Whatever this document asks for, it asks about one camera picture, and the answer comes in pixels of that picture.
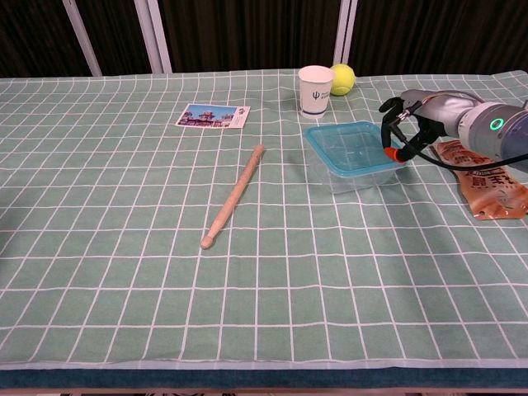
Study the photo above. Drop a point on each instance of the thin white frame post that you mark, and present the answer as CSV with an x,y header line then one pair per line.
x,y
82,41

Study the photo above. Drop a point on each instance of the yellow tennis ball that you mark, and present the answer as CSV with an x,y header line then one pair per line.
x,y
345,78

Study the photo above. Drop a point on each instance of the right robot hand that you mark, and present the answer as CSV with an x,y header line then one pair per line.
x,y
445,109

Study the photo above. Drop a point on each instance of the blue plastic container lid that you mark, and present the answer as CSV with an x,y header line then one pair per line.
x,y
350,148

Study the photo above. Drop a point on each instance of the building photo postcard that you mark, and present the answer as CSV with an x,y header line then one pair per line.
x,y
206,115

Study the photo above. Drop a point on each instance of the double white frame post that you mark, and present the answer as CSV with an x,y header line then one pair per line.
x,y
154,41

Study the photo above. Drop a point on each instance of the white paper cup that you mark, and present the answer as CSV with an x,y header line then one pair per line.
x,y
315,95

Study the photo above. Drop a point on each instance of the brown snack packet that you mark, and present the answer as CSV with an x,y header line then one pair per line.
x,y
495,194

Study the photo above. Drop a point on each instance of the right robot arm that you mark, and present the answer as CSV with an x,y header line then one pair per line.
x,y
495,132

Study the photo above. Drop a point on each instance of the clear plastic food container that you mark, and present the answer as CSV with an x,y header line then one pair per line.
x,y
354,185

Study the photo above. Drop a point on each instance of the black pleated curtain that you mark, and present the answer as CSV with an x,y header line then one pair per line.
x,y
247,33

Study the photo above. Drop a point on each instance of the green checked tablecloth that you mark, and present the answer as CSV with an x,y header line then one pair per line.
x,y
123,206

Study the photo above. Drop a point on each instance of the wooden drumstick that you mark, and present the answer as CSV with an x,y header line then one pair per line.
x,y
235,194

